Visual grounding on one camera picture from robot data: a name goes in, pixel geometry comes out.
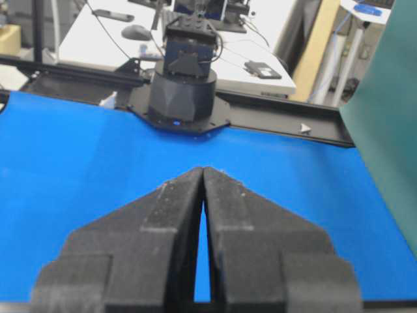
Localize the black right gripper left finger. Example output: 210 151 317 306
31 167 203 312

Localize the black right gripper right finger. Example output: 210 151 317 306
203 168 363 312

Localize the blue table mat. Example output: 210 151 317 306
1 92 416 302

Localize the green board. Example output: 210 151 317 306
340 1 416 252

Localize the black device on desk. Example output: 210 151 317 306
244 61 282 80

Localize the grey computer mouse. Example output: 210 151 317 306
121 25 151 41

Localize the white desk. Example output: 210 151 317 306
59 1 296 95

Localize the black aluminium frame rail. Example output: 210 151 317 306
1 55 354 147

